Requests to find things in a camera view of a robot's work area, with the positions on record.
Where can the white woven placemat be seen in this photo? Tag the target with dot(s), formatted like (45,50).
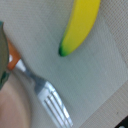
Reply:
(93,80)

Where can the fork with orange handle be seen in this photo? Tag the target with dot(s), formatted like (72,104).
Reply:
(44,90)

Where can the round beige plate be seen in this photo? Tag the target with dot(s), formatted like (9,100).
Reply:
(15,106)

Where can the red toy tomato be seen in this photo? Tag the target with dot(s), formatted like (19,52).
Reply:
(4,56)

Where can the yellow toy banana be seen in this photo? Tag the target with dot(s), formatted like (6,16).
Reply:
(82,19)

